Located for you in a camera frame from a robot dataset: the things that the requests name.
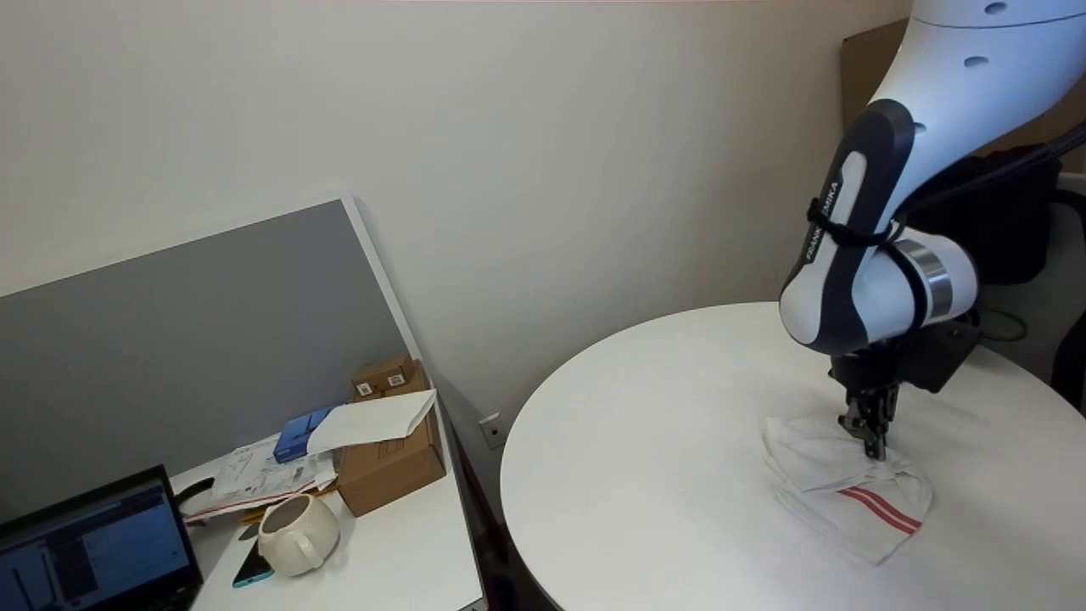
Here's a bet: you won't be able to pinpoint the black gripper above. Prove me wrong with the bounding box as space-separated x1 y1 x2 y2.
829 342 909 461

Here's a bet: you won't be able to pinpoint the black laptop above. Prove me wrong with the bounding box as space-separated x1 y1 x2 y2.
0 463 207 611

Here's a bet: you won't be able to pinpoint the white paper stack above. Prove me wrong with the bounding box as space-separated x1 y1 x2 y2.
306 386 439 458

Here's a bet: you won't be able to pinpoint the brown cardboard panel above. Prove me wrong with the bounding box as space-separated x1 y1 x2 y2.
839 13 909 130

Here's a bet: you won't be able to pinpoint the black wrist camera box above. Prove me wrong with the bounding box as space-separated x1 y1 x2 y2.
898 317 983 398

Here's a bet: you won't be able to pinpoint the grey partition panel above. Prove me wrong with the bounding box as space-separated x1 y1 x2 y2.
0 193 431 526

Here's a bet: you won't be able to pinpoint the white towel with red stripes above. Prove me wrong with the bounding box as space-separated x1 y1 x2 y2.
761 409 940 567

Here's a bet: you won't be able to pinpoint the printed paper sheets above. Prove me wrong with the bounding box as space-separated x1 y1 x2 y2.
171 432 338 526

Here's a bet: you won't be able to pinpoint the blue small object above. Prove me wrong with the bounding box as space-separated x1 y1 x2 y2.
270 408 336 463

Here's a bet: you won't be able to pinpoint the brown cardboard box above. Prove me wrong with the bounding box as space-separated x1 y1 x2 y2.
328 357 447 518

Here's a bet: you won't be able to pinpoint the black chair part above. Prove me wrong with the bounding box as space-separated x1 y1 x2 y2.
1044 307 1086 416

